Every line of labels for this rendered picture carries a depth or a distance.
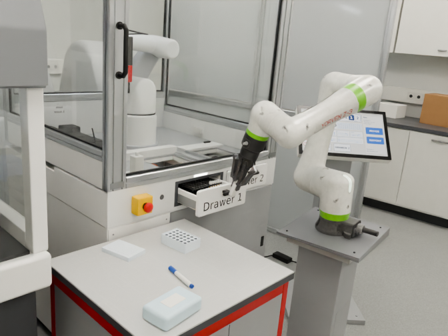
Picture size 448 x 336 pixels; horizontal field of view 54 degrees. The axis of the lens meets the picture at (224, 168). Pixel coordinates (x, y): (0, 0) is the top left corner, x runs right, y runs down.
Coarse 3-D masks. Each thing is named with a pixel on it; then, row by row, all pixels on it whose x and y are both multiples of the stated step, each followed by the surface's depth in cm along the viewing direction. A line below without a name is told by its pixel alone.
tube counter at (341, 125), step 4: (336, 124) 248; (340, 124) 248; (344, 124) 248; (348, 124) 248; (352, 124) 248; (356, 124) 249; (360, 124) 249; (336, 128) 247; (340, 128) 247; (344, 128) 247; (348, 128) 247; (352, 128) 247; (356, 128) 248; (360, 128) 248
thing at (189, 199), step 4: (180, 192) 186; (184, 192) 184; (188, 192) 183; (180, 196) 186; (184, 196) 184; (188, 196) 183; (192, 196) 181; (196, 196) 179; (180, 200) 186; (184, 200) 184; (188, 200) 182; (192, 200) 181; (184, 204) 185; (188, 204) 183; (192, 204) 181; (192, 208) 182
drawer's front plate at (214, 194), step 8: (224, 184) 186; (200, 192) 175; (208, 192) 178; (216, 192) 182; (240, 192) 194; (200, 200) 176; (208, 200) 179; (216, 200) 183; (224, 200) 187; (200, 208) 177; (216, 208) 184; (224, 208) 188; (200, 216) 178
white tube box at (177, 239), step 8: (168, 232) 167; (176, 232) 168; (184, 232) 168; (168, 240) 163; (176, 240) 160; (184, 240) 163; (192, 240) 163; (200, 240) 164; (176, 248) 161; (184, 248) 158; (192, 248) 161
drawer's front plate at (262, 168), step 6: (258, 168) 221; (264, 168) 225; (228, 174) 206; (258, 174) 222; (264, 174) 226; (228, 180) 207; (252, 180) 220; (258, 180) 223; (264, 180) 227; (252, 186) 221
